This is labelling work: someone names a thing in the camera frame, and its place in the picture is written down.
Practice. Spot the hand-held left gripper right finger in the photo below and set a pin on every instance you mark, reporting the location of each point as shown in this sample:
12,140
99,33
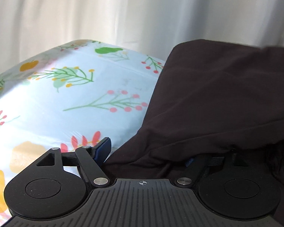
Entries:
195,168

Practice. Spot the floral light blue bed sheet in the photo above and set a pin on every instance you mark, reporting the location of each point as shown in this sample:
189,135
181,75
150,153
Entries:
68,104

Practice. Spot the white curtain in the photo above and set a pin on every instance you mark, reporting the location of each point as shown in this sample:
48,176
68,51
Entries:
137,11

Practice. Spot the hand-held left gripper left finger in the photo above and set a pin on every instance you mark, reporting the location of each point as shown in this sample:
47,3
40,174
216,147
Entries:
104,148

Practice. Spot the dark brown garment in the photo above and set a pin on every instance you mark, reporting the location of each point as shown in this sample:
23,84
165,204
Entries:
215,99

